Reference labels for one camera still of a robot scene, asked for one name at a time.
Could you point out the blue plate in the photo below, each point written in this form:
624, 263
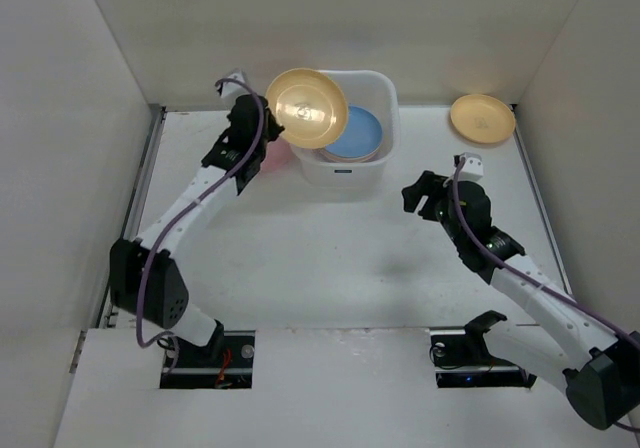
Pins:
362, 136

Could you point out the yellow plate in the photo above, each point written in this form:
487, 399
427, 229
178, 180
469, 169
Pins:
310, 106
482, 119

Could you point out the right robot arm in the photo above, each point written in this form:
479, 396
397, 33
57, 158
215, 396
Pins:
593, 362

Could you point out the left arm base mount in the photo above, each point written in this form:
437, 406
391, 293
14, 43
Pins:
229, 367

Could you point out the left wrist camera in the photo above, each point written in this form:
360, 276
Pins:
232, 85

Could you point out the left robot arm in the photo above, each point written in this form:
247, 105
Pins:
144, 273

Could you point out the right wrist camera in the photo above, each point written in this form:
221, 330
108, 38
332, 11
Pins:
469, 167

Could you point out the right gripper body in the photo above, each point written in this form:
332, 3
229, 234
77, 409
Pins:
432, 200

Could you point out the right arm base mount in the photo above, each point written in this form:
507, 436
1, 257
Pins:
461, 359

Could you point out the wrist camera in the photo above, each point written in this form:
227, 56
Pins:
232, 85
469, 167

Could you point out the white plastic bin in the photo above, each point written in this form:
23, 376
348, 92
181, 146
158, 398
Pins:
376, 93

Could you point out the pink plate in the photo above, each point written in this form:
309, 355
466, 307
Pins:
278, 154

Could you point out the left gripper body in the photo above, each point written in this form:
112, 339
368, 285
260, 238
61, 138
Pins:
274, 129

